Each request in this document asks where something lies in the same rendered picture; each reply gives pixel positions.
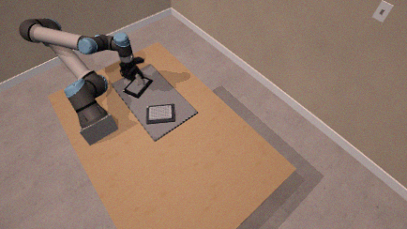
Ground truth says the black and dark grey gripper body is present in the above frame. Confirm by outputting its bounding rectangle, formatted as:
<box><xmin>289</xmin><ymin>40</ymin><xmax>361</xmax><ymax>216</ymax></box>
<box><xmin>119</xmin><ymin>58</ymin><xmax>138</xmax><ymax>81</ymax></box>

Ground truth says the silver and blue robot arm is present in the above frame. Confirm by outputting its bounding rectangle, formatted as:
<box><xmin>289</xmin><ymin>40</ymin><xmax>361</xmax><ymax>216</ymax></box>
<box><xmin>19</xmin><ymin>18</ymin><xmax>144</xmax><ymax>129</ymax></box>

